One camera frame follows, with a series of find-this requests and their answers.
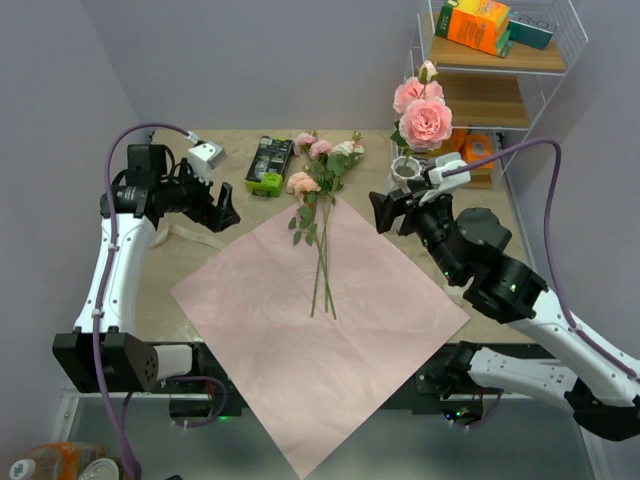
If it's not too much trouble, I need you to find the black green product box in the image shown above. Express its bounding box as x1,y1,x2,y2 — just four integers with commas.
245,136,293,197

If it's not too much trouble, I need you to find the teal box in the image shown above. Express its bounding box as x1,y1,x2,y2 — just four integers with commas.
508,12,557,50

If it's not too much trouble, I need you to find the orange juice bottle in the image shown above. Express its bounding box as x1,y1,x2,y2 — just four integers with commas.
8,442,106,480

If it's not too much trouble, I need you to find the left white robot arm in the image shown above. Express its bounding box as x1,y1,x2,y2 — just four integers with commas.
52,141,240,393

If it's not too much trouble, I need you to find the white wire wooden shelf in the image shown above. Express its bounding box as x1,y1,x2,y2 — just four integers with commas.
390,0,589,191

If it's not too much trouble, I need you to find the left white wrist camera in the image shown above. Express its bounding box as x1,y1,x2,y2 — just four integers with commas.
187,142,226,184

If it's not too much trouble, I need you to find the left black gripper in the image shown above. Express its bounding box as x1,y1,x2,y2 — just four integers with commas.
158,158,240,231

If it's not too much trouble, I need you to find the aluminium rail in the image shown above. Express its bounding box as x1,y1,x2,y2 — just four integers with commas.
48,381,209,443

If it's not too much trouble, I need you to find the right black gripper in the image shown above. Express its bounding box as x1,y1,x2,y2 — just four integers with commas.
365,179,460,282

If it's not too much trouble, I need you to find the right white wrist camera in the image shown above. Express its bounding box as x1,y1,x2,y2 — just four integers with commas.
419,153,471,206

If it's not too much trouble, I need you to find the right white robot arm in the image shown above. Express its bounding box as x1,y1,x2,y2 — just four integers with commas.
369,181,639,442

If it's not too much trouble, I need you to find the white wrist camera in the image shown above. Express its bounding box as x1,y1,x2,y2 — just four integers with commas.
419,153,471,206
187,142,226,184

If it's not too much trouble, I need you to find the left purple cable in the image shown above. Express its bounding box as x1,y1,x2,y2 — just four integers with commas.
92,123,231,480

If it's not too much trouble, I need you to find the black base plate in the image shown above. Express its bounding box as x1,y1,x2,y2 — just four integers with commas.
156,341,498,419

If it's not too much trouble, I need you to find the orange box bottom middle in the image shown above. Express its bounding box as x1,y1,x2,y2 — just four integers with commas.
432,128,467,156

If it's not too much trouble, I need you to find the orange packet bottom right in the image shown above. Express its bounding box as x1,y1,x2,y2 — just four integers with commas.
461,133,494,176

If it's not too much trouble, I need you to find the orange green box top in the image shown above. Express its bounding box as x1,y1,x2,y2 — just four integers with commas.
435,0,512,58

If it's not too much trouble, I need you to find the tin can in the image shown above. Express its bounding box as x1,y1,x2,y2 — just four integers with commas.
78,457,137,480

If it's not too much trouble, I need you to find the pink rose bouquet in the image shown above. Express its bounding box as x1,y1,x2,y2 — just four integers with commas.
286,131,365,317

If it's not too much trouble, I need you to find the white ribbed ceramic vase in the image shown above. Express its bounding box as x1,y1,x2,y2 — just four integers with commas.
387,156,422,192

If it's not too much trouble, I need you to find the pink wrapping paper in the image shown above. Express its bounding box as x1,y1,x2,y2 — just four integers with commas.
172,201,468,478

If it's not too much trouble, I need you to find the large pink rose stem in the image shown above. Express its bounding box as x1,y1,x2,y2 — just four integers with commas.
391,60,453,163

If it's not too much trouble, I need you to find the beige ribbon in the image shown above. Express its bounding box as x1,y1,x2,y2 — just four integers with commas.
150,223,227,250

